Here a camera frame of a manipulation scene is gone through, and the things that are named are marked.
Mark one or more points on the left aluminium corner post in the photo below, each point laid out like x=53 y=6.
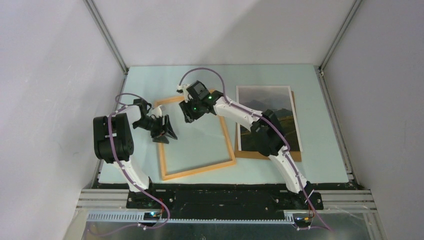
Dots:
x=106 y=34

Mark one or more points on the aluminium corner post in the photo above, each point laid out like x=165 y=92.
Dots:
x=340 y=33
x=106 y=34

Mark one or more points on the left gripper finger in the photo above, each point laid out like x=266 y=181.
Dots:
x=160 y=137
x=167 y=128

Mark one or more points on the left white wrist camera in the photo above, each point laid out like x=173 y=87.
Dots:
x=157 y=112

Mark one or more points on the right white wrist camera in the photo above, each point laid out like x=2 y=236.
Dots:
x=183 y=89

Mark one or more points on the orange wooden picture frame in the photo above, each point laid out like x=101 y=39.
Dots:
x=198 y=169

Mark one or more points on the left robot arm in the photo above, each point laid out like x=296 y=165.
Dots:
x=113 y=140

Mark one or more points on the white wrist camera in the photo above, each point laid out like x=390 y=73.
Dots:
x=183 y=89
x=157 y=112

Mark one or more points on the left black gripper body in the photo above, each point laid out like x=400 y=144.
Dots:
x=155 y=126

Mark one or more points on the aluminium frame front rail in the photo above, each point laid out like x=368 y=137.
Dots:
x=113 y=214

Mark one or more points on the right aluminium corner post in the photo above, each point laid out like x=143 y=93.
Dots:
x=340 y=33

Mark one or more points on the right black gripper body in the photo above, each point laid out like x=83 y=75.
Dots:
x=195 y=110

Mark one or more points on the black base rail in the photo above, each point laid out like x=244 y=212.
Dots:
x=204 y=201

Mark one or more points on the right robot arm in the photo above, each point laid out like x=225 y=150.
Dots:
x=264 y=127

